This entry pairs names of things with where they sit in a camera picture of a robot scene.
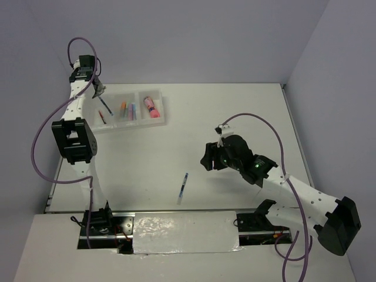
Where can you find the blue highlighter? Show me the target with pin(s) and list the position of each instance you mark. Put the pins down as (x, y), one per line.
(134, 111)

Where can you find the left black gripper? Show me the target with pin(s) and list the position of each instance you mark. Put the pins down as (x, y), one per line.
(99, 91)

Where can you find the pink glue stick tube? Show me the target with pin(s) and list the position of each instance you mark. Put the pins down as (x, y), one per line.
(149, 103)

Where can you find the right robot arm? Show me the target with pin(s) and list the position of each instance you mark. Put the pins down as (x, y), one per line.
(283, 199)

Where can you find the silver foil cover plate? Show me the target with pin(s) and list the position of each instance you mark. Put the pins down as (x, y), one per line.
(185, 233)

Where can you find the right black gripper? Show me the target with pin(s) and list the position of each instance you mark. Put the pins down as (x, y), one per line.
(207, 160)

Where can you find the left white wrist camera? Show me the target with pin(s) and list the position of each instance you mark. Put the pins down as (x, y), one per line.
(76, 64)

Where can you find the orange highlighter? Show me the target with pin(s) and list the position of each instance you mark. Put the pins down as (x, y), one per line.
(122, 109)

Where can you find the red gel pen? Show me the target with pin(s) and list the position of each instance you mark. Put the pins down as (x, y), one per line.
(102, 117)

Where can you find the teal gel pen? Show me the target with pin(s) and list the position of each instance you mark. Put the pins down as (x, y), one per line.
(106, 105)

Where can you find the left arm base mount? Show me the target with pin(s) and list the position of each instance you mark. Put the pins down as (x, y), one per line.
(103, 229)

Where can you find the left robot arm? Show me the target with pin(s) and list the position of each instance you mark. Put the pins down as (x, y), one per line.
(77, 144)

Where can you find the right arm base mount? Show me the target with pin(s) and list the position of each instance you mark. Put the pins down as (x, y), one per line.
(255, 229)

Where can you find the white three-compartment tray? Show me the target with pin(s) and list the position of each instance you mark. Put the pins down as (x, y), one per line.
(114, 99)

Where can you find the dark blue gel pen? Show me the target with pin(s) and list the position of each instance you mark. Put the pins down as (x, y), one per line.
(180, 196)

